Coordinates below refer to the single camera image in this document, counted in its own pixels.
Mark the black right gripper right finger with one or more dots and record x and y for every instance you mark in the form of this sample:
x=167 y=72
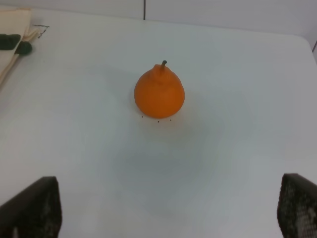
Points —
x=297 y=207

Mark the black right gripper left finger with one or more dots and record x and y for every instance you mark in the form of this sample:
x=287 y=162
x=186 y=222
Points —
x=35 y=212

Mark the orange fruit with stem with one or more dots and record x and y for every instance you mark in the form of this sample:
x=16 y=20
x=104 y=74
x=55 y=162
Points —
x=159 y=92

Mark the white linen bag green handles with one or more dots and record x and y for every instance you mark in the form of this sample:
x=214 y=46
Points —
x=16 y=35

